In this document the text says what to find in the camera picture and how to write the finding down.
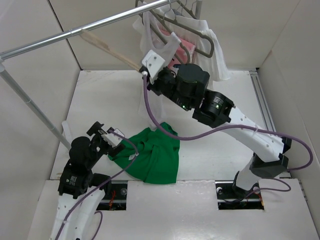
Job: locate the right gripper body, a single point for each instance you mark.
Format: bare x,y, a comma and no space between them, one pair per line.
166,84

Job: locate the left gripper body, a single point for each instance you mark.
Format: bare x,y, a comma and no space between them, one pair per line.
100,146

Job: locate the green t shirt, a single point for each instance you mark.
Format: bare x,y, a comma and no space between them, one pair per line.
158,157

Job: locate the wooden hanger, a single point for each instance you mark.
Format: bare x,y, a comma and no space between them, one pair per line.
94,40

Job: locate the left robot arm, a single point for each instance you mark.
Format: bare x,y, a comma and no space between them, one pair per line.
80,190

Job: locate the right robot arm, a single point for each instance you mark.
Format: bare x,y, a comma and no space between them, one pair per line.
188,88

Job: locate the grey hanger front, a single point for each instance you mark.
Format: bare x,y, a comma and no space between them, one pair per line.
164,29

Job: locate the pink patterned garment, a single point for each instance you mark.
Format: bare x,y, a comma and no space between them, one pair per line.
174,63

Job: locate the white tank top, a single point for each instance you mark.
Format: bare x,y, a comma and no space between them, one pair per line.
164,45

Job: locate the white pleated skirt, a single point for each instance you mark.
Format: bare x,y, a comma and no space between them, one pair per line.
199,33

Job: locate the silver rack left pole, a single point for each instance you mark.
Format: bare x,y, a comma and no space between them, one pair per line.
32,106

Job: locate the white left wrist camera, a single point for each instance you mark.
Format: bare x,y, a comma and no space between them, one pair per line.
112,137

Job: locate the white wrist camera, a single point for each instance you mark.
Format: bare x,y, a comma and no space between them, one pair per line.
152,64
112,137

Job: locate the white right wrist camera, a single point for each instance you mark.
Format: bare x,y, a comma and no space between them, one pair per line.
152,64

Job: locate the aluminium rail right edge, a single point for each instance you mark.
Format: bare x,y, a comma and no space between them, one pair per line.
262,101

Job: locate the silver clothes rack rail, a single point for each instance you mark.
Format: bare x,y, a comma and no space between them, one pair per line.
5,55

